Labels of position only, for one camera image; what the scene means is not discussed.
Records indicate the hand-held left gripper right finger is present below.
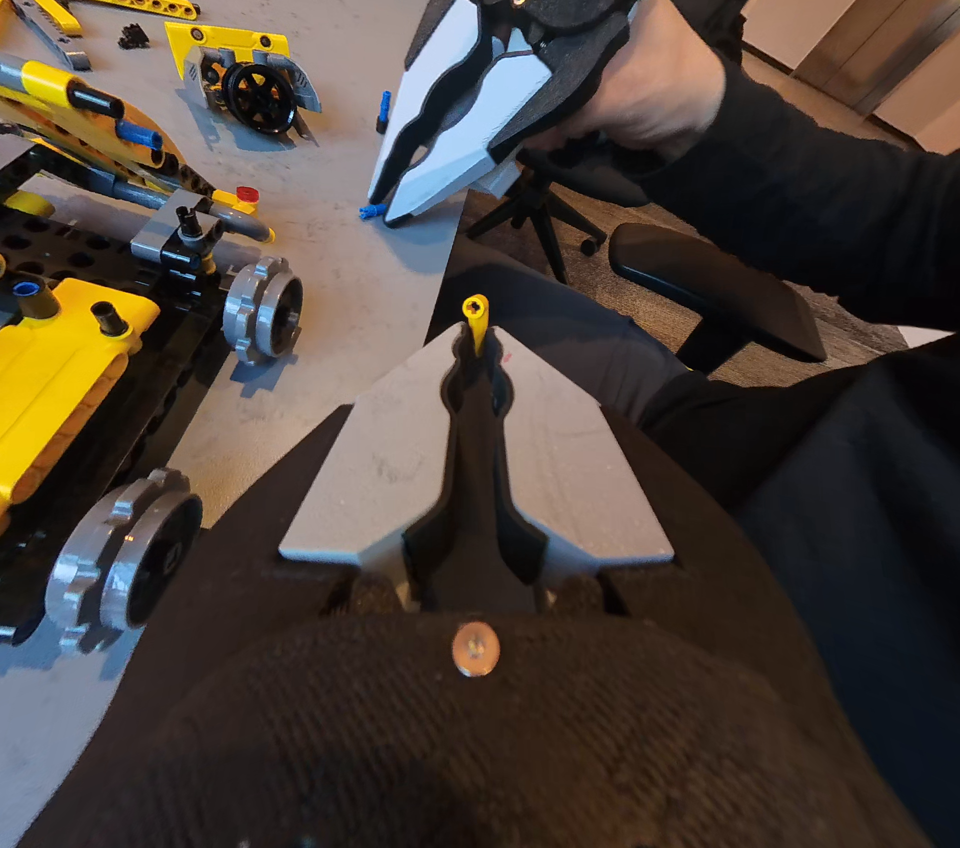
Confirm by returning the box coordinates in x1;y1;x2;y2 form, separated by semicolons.
487;326;676;585

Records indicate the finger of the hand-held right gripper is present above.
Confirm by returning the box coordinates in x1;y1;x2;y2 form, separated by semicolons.
384;54;554;228
367;0;483;204

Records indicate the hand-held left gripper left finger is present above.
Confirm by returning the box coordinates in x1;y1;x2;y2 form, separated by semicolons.
279;323;471;588

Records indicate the yellow wedge piece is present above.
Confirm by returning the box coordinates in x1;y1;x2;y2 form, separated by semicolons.
461;295;492;359

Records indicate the person's right hand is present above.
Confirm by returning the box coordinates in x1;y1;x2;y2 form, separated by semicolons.
525;0;729;155

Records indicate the yellow grey wheel assembly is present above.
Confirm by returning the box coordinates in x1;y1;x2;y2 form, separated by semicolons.
163;21;324;138

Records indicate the black mesh armrest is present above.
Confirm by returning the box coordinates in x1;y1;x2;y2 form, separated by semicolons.
607;221;830;376

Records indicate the yellow toy brick car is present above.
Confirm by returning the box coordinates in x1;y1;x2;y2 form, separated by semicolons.
0;56;305;654

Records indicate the dark gear rack piece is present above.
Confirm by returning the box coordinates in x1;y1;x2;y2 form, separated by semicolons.
11;0;93;72

